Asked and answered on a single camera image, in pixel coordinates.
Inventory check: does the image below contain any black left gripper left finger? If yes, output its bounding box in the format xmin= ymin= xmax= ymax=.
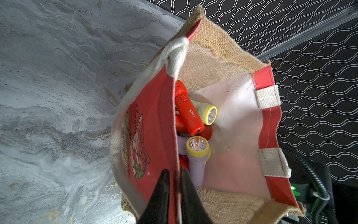
xmin=137 ymin=169 xmax=170 ymax=224

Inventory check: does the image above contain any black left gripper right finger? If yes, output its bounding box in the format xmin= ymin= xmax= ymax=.
xmin=180 ymin=167 xmax=213 ymax=224

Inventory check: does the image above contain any lavender flashlight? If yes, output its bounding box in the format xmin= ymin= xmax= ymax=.
xmin=186 ymin=136 xmax=211 ymax=189
xmin=177 ymin=136 xmax=188 ymax=155

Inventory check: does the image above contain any jute tote bag red trim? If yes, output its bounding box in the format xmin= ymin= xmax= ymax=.
xmin=110 ymin=6 xmax=306 ymax=224

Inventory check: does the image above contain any red flashlight front row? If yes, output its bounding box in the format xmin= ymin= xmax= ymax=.
xmin=174 ymin=80 xmax=204 ymax=136

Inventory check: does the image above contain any light green flashlight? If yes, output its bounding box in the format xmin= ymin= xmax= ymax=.
xmin=191 ymin=100 xmax=217 ymax=126

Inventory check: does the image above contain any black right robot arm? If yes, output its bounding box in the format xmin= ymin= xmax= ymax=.
xmin=279 ymin=143 xmax=358 ymax=224

